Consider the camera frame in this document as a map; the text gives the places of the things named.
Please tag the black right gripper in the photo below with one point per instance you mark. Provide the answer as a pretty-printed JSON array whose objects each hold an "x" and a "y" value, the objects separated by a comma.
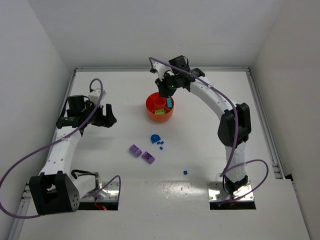
[{"x": 164, "y": 86}]

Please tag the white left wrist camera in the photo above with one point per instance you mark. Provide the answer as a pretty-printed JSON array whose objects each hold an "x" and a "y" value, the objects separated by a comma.
[{"x": 94, "y": 96}]

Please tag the light green rounded lego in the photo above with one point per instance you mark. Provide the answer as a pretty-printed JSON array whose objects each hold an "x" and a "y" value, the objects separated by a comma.
[{"x": 160, "y": 112}]

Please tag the purple square lego brick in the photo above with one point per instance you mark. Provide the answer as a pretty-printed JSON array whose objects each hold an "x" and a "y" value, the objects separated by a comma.
[{"x": 148, "y": 157}]

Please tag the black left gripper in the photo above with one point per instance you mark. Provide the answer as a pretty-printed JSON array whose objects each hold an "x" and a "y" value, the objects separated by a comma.
[{"x": 100, "y": 117}]

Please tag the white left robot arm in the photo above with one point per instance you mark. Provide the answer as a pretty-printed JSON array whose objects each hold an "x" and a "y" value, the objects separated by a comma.
[{"x": 59, "y": 189}]

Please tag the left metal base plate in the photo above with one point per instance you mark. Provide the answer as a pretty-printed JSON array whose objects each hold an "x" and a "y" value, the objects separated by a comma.
[{"x": 108, "y": 194}]

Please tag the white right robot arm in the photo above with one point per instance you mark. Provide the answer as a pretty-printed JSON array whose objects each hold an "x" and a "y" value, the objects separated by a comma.
[{"x": 234, "y": 118}]

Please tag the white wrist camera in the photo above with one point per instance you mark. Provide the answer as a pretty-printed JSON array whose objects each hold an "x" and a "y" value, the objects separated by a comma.
[
  {"x": 159, "y": 69},
  {"x": 94, "y": 96}
]

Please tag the teal long lego brick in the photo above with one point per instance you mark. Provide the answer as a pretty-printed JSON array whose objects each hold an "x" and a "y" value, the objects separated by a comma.
[{"x": 169, "y": 103}]

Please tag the purple rounded lego brick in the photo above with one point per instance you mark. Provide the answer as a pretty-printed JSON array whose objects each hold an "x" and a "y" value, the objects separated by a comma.
[{"x": 136, "y": 151}]

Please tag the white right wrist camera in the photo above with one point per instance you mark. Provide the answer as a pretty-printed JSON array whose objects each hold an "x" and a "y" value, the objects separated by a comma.
[{"x": 159, "y": 69}]

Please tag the orange round divided container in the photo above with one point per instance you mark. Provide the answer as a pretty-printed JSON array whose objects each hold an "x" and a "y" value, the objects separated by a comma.
[{"x": 154, "y": 102}]

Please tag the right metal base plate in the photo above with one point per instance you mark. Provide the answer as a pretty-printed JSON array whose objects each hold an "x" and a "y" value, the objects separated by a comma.
[{"x": 217, "y": 194}]

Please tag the metal base plate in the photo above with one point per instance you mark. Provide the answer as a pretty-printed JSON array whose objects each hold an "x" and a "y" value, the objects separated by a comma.
[
  {"x": 217, "y": 194},
  {"x": 108, "y": 194}
]

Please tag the blue arch lego piece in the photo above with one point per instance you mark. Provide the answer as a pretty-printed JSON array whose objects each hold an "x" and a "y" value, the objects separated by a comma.
[{"x": 155, "y": 138}]

